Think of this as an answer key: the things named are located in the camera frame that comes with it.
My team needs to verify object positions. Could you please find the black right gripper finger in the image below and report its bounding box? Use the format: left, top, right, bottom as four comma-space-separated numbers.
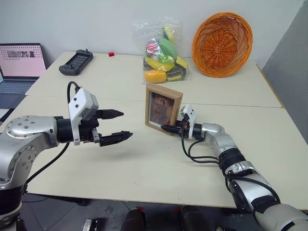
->
161, 125, 180, 135

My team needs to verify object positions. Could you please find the yellow toy banana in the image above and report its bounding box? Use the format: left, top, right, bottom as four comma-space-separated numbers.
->
146, 58, 176, 71

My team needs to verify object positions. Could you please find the orange wicker basket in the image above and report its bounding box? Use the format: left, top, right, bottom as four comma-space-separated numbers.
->
192, 12, 254, 78

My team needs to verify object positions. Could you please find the yellow toy mango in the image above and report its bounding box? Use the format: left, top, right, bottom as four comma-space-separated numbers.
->
144, 69, 167, 84

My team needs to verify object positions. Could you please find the black handheld game console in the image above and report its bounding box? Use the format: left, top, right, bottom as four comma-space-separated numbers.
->
59, 49, 94, 76

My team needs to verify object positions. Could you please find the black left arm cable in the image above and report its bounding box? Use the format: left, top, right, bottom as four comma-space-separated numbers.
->
24, 81, 81, 191

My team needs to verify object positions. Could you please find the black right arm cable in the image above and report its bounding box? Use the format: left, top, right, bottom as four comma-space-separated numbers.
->
180, 121, 282, 207

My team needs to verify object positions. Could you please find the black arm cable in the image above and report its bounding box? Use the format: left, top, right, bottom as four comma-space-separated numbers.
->
180, 121, 282, 207
24, 81, 81, 191

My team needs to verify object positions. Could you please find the wooden picture frame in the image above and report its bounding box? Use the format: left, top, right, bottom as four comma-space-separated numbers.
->
145, 83, 184, 136

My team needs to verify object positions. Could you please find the grey open laptop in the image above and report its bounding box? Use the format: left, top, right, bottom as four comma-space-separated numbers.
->
0, 43, 47, 111

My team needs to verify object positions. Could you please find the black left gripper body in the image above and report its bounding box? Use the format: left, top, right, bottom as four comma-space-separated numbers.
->
78, 115, 101, 145

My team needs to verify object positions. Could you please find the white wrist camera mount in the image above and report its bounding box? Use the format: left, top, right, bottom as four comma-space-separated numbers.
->
68, 88, 100, 146
181, 104, 197, 140

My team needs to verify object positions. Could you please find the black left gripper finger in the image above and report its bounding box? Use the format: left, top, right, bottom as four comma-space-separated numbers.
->
98, 130, 133, 147
97, 109, 125, 121

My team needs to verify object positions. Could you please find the clear plastic toy bag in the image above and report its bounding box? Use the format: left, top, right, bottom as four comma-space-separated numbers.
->
131, 16, 193, 84

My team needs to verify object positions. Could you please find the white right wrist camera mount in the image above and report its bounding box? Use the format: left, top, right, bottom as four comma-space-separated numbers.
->
181, 104, 197, 140

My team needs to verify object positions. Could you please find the green toy fruit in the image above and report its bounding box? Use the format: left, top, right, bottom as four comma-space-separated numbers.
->
158, 38, 178, 64

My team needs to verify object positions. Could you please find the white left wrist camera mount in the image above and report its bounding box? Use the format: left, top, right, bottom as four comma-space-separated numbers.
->
68, 88, 100, 146

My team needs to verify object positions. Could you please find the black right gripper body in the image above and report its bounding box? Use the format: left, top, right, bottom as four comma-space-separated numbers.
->
177, 118, 191, 139

